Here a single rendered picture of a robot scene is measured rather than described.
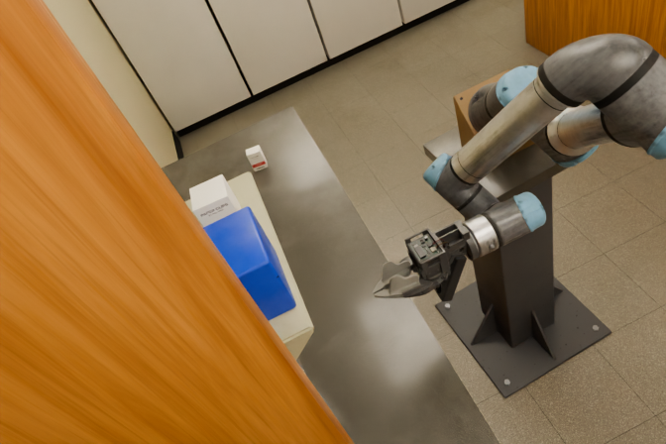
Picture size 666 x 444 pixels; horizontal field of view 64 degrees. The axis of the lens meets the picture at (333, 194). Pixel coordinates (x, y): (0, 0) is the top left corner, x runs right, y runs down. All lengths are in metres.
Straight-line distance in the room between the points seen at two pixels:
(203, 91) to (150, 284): 3.52
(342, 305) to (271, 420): 0.78
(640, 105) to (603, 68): 0.08
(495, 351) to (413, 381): 1.09
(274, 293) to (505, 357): 1.71
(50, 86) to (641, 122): 0.83
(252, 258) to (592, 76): 0.61
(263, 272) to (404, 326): 0.72
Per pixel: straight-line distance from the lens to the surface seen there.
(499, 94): 1.32
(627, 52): 0.94
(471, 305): 2.36
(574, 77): 0.94
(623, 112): 0.95
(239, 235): 0.61
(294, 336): 0.61
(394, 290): 1.04
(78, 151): 0.33
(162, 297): 0.40
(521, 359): 2.23
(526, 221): 1.07
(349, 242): 1.44
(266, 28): 3.79
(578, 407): 2.18
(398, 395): 1.18
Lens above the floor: 2.00
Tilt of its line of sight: 42 degrees down
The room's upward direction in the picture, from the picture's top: 23 degrees counter-clockwise
